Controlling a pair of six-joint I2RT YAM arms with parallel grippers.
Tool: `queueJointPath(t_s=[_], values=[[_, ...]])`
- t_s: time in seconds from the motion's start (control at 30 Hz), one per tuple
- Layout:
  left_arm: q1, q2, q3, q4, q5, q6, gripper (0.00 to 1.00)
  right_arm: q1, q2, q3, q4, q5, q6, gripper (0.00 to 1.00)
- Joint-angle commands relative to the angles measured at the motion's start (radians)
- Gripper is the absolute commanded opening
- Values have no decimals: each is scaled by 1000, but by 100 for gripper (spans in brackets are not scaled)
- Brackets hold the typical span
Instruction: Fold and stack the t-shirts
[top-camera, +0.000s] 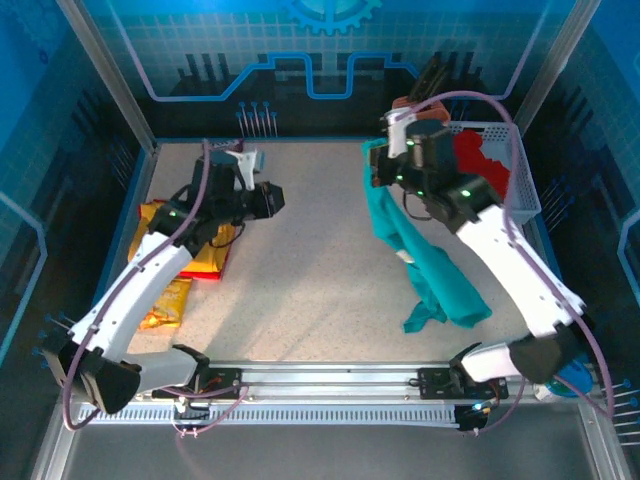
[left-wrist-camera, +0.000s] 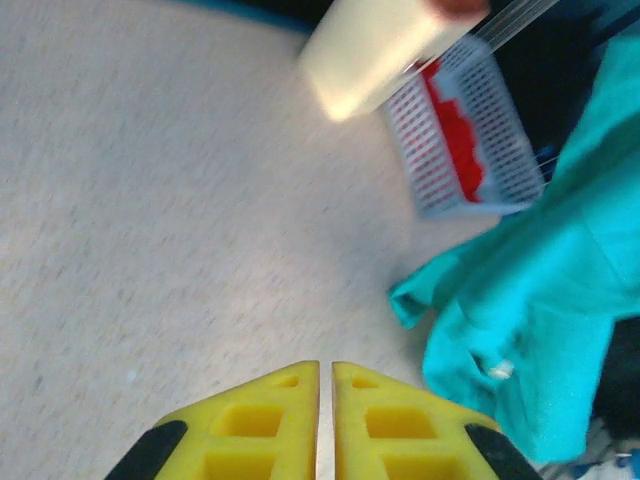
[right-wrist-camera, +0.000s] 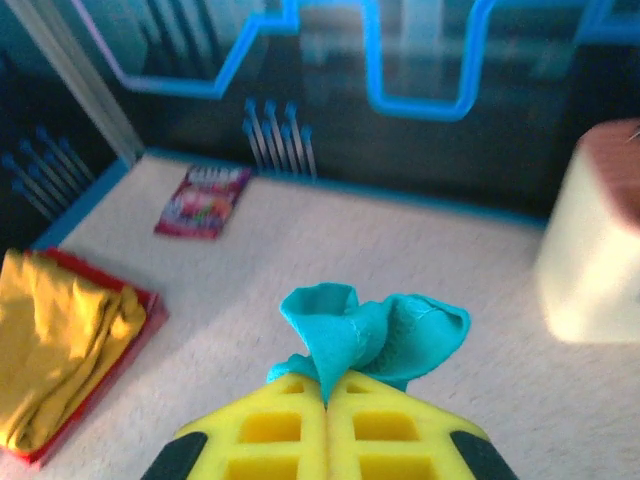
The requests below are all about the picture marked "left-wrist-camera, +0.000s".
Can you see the cream knife block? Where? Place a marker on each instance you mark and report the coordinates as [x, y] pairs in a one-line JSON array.
[[370, 55]]

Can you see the white perforated plastic basket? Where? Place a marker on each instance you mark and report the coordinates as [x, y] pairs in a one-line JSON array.
[[500, 125]]

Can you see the teal t-shirt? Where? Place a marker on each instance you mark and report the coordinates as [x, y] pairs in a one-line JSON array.
[[550, 300]]

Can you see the crumpled red t-shirt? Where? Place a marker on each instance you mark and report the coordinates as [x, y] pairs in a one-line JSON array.
[[462, 150]]

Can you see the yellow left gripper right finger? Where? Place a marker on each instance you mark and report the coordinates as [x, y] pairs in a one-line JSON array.
[[400, 440]]

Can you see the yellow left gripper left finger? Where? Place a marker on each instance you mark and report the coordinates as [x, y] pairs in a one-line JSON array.
[[260, 440]]

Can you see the aluminium frame post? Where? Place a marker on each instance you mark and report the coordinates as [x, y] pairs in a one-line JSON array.
[[505, 22]]

